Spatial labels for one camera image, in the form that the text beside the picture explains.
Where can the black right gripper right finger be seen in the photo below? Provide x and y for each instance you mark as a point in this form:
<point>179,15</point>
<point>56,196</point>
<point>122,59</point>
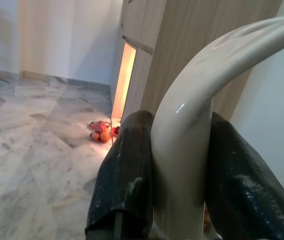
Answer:
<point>246,195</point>

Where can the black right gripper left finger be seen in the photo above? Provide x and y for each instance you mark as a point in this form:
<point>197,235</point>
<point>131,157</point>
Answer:
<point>121,175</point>

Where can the small red cup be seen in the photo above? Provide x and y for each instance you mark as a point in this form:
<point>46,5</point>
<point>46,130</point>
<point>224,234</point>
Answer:
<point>115,130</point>

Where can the pink dragon fruit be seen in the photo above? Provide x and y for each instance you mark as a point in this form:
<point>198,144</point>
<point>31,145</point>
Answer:
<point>99,125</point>

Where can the light wooden cabinet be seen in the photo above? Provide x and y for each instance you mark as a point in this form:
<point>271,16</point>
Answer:
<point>181,27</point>

